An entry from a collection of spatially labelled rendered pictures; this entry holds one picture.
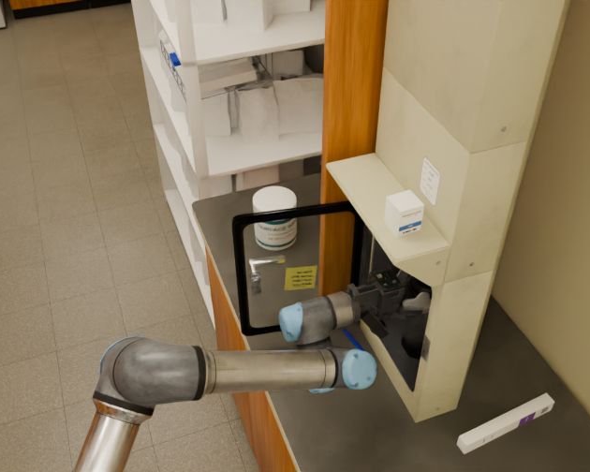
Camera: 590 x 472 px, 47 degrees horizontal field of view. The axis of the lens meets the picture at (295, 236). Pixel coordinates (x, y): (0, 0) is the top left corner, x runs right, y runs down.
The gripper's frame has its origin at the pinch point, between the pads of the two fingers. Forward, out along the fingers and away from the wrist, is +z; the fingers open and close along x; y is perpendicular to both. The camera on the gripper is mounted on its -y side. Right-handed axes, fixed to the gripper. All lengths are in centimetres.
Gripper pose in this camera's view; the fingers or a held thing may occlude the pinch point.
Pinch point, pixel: (428, 289)
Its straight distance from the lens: 157.0
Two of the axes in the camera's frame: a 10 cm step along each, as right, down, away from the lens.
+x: -3.5, -6.2, 7.0
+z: 9.4, -2.4, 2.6
